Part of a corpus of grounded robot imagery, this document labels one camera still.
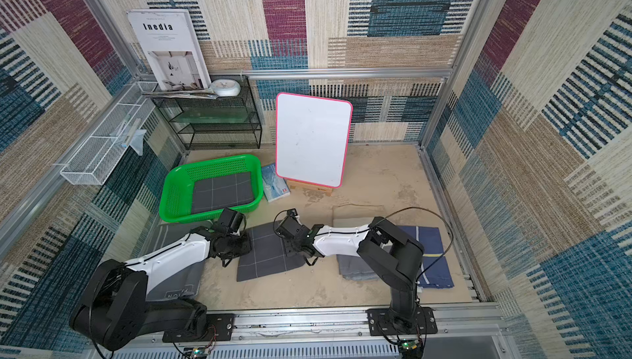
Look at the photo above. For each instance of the green plastic basket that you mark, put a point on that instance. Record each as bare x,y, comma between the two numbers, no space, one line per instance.
177,194

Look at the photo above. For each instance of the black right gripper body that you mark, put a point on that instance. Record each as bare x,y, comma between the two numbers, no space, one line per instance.
299,243

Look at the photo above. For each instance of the navy blue folded pillowcase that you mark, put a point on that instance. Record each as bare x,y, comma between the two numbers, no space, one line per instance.
435,269

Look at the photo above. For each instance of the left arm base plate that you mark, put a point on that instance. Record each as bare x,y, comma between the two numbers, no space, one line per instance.
216,327

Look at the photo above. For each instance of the black wire shelf rack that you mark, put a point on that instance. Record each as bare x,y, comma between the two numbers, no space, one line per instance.
215,122

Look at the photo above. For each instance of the beige cream pillowcase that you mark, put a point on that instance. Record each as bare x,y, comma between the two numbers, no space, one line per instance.
356,215

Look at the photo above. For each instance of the wooden whiteboard easel stand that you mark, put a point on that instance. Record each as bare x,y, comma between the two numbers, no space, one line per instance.
310,187

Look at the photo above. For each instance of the grey striped folded pillowcase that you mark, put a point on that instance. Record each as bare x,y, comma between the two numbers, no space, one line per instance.
187,281

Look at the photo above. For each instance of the white wire wall basket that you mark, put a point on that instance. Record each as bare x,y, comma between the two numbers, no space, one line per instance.
120,130

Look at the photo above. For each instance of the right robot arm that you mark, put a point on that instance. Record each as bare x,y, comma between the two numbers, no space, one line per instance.
394,256

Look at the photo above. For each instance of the blue paperback book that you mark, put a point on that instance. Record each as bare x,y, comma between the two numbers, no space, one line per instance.
274,186

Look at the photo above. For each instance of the dark grid pillowcase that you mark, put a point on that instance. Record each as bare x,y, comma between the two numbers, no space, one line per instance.
222,192
267,255

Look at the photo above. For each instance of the pink framed whiteboard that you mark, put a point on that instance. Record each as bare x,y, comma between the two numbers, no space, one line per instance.
312,136

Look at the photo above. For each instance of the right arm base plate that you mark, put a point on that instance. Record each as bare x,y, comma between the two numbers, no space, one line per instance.
383,322

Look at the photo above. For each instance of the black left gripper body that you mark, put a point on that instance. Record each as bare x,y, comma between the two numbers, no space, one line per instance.
238,245

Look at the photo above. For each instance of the white Inedia poster board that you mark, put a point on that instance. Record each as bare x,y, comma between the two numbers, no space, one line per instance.
171,47

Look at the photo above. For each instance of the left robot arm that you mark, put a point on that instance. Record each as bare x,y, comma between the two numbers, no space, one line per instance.
114,308

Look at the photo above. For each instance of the magazines on shelf top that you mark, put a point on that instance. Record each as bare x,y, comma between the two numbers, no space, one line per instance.
194,94

